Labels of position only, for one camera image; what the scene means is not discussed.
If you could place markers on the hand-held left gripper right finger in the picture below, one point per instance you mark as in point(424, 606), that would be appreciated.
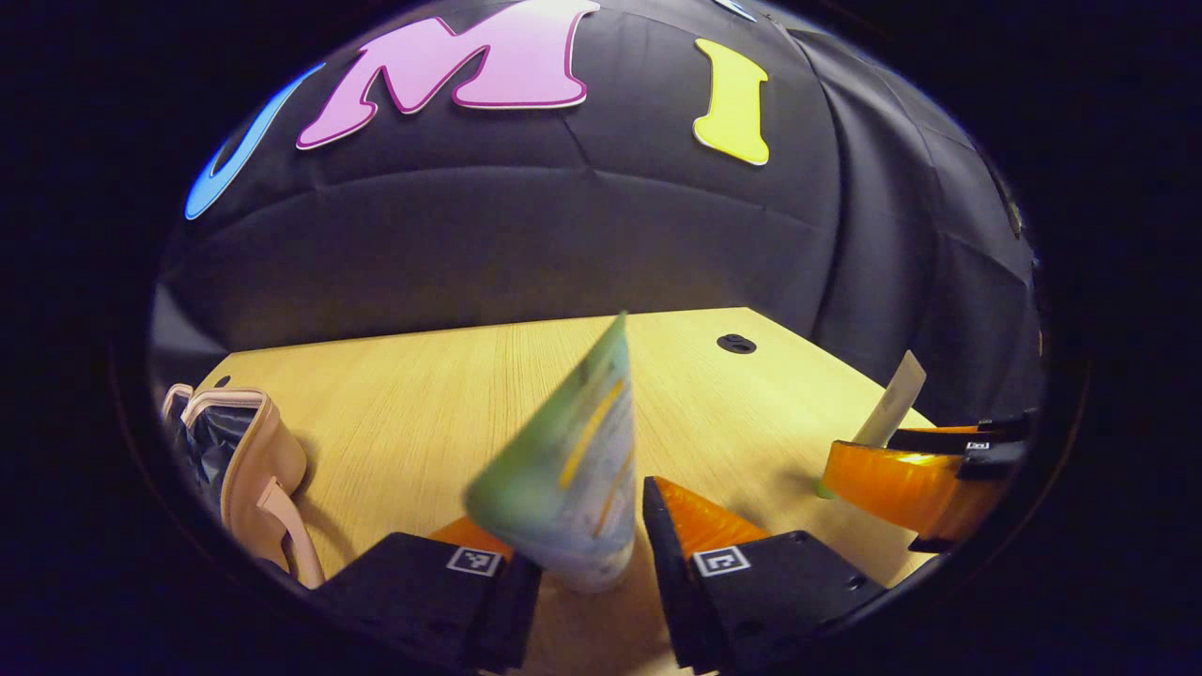
point(667, 582)

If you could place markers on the black backdrop cloth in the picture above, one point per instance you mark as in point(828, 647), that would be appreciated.
point(563, 235)

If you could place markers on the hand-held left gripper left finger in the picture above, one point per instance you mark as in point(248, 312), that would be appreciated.
point(507, 610)

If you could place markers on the green and white tube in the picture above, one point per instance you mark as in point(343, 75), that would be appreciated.
point(573, 479)

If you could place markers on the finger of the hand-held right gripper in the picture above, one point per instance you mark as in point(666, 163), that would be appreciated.
point(939, 439)
point(901, 488)

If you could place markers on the pink suitcase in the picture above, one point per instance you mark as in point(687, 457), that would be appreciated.
point(272, 460)

